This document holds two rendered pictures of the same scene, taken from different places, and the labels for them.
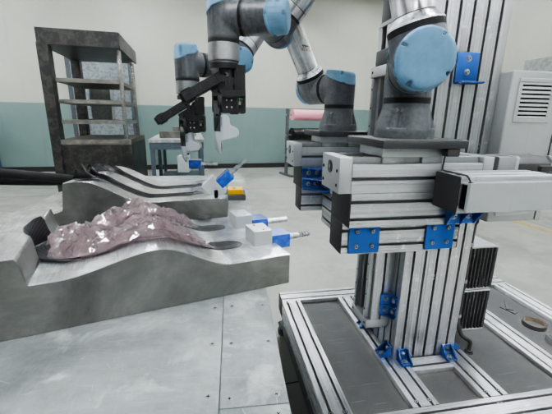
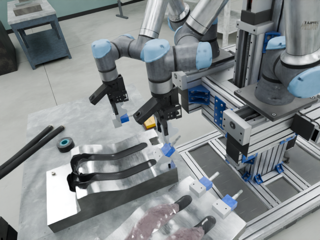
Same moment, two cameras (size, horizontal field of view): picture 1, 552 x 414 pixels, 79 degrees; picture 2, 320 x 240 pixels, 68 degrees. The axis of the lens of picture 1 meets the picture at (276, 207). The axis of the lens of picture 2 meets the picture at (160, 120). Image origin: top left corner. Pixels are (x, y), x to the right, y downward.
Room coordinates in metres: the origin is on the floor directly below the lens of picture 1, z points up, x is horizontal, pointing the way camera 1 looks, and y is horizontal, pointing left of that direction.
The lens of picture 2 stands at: (0.23, 0.25, 1.61)
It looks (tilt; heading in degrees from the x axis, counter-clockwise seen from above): 39 degrees down; 351
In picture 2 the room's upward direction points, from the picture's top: 8 degrees counter-clockwise
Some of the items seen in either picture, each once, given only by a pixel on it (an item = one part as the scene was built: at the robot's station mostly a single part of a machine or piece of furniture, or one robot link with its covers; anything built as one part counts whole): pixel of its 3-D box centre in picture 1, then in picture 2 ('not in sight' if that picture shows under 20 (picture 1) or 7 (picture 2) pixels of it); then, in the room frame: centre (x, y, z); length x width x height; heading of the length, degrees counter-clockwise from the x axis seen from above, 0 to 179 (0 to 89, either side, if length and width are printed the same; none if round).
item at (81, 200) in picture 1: (135, 196); (108, 170); (0.90, 0.39, 0.87); 0.50 x 0.26 x 0.14; 97
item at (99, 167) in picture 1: (139, 180); (110, 163); (0.89, 0.37, 0.92); 0.35 x 0.16 x 0.09; 97
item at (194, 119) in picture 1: (191, 114); (115, 89); (1.14, 0.28, 1.09); 0.09 x 0.08 x 0.12; 98
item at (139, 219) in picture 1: (131, 224); (158, 237); (0.56, 0.26, 0.90); 0.26 x 0.18 x 0.08; 115
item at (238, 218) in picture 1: (260, 222); (206, 182); (0.72, 0.03, 0.86); 0.13 x 0.05 x 0.05; 115
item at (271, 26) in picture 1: (266, 20); (191, 54); (0.87, 0.03, 1.30); 0.11 x 0.11 x 0.08; 78
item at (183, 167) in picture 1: (198, 163); (125, 116); (1.15, 0.27, 0.93); 0.13 x 0.05 x 0.05; 97
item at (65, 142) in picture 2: not in sight; (65, 144); (1.19, 0.60, 0.82); 0.08 x 0.08 x 0.04
